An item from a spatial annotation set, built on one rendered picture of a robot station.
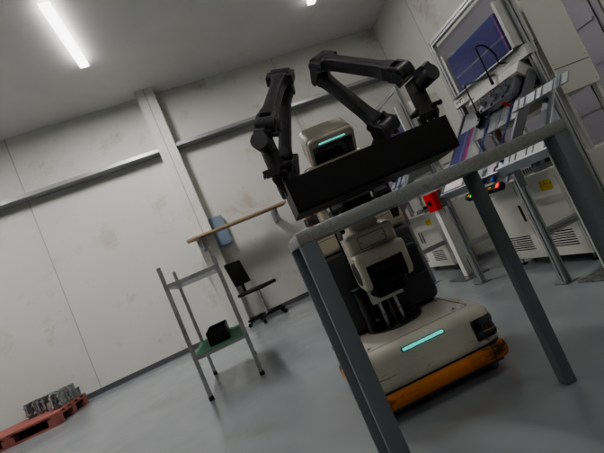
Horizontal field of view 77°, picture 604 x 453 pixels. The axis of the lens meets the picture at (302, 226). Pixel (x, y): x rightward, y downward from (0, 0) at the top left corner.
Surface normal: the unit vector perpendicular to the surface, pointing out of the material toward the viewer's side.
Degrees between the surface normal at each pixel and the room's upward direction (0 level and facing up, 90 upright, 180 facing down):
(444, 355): 90
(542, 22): 90
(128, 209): 90
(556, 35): 90
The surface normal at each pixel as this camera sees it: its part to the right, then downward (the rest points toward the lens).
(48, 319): 0.18, -0.15
